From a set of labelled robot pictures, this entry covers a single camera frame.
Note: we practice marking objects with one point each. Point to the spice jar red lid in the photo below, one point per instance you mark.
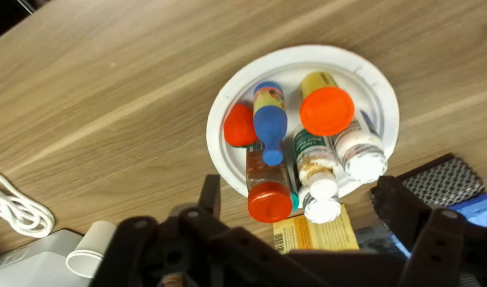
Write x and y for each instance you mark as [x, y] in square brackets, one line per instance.
[268, 194]

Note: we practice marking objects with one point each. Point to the open yellow cardboard box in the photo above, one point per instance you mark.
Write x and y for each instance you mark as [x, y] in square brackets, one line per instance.
[316, 234]

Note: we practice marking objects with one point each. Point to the blue folded cloth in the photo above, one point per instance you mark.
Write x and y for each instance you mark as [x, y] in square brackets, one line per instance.
[476, 208]

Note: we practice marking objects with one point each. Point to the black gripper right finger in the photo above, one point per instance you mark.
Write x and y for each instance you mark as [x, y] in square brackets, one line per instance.
[444, 250]

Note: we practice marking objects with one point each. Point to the green tub teal lid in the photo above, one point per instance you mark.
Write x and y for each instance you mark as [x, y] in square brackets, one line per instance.
[294, 202]

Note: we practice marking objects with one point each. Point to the blue toy bottle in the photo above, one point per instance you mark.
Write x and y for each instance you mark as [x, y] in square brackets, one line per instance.
[268, 125]

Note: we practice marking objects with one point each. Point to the yellow tub orange lid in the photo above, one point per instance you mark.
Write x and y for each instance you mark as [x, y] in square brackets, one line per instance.
[327, 112]

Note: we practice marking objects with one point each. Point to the white paper cup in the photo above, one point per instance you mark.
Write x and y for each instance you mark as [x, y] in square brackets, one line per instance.
[91, 250]

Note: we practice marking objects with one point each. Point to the white paper plate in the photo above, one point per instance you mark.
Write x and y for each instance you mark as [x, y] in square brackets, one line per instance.
[295, 65]

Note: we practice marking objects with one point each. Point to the red toy strawberry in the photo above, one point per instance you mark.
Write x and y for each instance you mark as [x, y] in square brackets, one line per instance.
[238, 125]

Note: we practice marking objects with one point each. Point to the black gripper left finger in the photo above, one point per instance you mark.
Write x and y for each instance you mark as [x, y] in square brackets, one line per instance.
[220, 256]

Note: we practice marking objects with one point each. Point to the white pill bottle green label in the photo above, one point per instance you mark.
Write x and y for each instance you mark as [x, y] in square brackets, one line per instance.
[314, 160]

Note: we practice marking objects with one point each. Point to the white pill bottle blue label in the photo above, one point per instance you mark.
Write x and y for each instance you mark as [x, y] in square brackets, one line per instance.
[362, 154]

